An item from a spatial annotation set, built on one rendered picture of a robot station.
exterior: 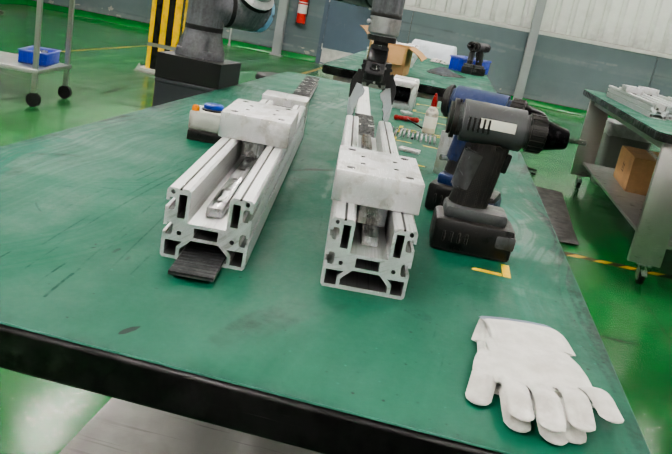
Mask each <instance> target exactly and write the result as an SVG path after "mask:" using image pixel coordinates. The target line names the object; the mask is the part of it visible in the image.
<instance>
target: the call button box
mask: <svg viewBox="0 0 672 454"><path fill-rule="evenodd" d="M199 106H200V111H194V110H191V111H190V115H189V123H188V128H189V129H188V130H187V139H190V140H195V141H201V142H206V143H211V144H215V143H216V142H218V141H219V140H220V139H221V138H222V137H220V136H218V131H219V124H220V116H221V111H216V110H210V109H206V108H204V106H202V105H199Z"/></svg>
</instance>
